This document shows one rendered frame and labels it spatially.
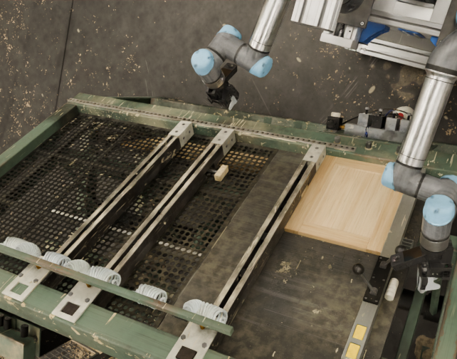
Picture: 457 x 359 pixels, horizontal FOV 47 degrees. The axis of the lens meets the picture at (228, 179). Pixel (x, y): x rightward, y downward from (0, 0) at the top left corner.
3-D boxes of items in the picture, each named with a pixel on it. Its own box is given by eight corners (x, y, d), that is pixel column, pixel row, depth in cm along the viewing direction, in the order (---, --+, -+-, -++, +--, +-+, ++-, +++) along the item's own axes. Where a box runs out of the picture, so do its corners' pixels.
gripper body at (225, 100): (211, 104, 198) (199, 89, 187) (221, 84, 200) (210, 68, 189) (228, 110, 195) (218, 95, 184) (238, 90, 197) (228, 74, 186)
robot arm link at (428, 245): (423, 242, 143) (418, 221, 149) (421, 253, 146) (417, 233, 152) (452, 242, 142) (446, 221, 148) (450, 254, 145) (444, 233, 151)
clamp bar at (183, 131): (197, 134, 265) (188, 92, 250) (33, 320, 187) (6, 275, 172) (180, 131, 269) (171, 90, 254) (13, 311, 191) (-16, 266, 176)
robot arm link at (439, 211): (460, 195, 139) (451, 216, 134) (454, 225, 146) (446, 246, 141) (429, 188, 143) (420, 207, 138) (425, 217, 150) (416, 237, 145)
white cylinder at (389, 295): (393, 302, 173) (398, 284, 178) (394, 296, 171) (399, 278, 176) (384, 299, 174) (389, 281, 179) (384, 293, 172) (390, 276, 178)
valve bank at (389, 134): (444, 115, 240) (438, 117, 219) (438, 146, 243) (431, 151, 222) (337, 100, 262) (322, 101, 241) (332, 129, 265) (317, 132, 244)
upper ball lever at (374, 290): (381, 289, 171) (362, 259, 167) (379, 298, 169) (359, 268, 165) (371, 290, 174) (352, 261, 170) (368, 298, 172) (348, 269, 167)
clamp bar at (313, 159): (330, 159, 235) (329, 113, 220) (200, 391, 158) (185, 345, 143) (309, 154, 239) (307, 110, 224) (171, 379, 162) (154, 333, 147)
